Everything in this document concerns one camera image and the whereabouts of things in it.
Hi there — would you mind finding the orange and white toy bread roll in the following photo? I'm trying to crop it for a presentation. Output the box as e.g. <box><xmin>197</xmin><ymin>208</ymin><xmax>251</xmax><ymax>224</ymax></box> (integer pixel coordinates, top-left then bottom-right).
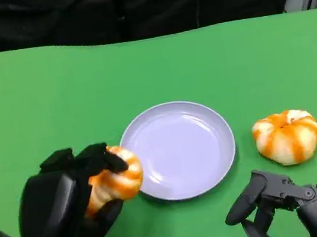
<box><xmin>248</xmin><ymin>104</ymin><xmax>317</xmax><ymax>172</ymax></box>
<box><xmin>74</xmin><ymin>141</ymin><xmax>150</xmax><ymax>220</ymax></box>

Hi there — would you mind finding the black backdrop curtain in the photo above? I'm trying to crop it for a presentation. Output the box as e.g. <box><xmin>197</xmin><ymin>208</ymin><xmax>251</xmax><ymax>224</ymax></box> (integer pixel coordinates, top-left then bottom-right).
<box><xmin>0</xmin><ymin>0</ymin><xmax>312</xmax><ymax>64</ymax></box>

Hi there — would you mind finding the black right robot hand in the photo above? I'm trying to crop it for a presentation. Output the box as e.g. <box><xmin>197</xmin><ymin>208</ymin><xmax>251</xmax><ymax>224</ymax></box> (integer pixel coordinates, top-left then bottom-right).
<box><xmin>217</xmin><ymin>159</ymin><xmax>317</xmax><ymax>237</ymax></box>

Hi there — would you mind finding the green table cloth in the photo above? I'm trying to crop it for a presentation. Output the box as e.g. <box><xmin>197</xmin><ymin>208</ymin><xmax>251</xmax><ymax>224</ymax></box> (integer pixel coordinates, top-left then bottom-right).
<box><xmin>0</xmin><ymin>0</ymin><xmax>317</xmax><ymax>237</ymax></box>

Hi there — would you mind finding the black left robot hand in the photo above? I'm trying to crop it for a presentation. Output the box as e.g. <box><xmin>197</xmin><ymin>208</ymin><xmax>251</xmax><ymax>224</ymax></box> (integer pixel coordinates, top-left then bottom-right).
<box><xmin>6</xmin><ymin>138</ymin><xmax>141</xmax><ymax>237</ymax></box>

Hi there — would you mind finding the lilac plate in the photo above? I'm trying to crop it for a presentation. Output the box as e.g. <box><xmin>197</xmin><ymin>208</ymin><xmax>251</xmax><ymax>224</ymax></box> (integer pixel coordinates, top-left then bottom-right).
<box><xmin>113</xmin><ymin>92</ymin><xmax>245</xmax><ymax>211</ymax></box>

